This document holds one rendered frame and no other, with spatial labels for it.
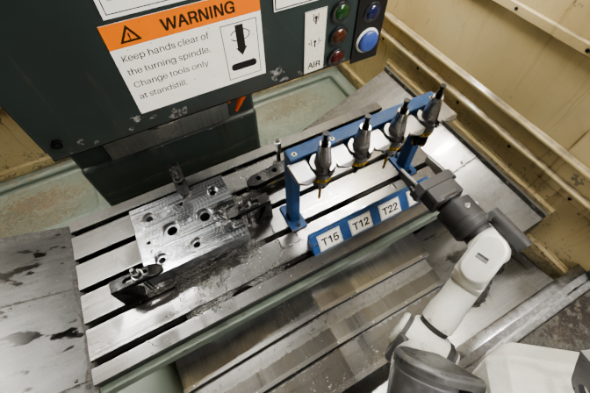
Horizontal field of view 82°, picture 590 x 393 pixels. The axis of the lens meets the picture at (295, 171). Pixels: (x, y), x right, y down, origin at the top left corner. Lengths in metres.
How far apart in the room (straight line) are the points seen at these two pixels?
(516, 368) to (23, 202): 1.83
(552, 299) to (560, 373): 0.74
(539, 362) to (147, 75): 0.62
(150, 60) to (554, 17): 1.02
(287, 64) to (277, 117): 1.37
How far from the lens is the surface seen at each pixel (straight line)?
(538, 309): 1.32
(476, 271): 0.80
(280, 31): 0.42
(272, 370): 1.14
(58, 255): 1.59
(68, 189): 1.85
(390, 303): 1.21
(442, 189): 0.86
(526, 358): 0.62
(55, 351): 1.43
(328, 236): 1.02
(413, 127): 0.95
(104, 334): 1.11
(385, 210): 1.10
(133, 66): 0.39
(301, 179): 0.79
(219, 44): 0.40
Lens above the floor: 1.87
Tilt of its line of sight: 54 degrees down
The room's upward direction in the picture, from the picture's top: straight up
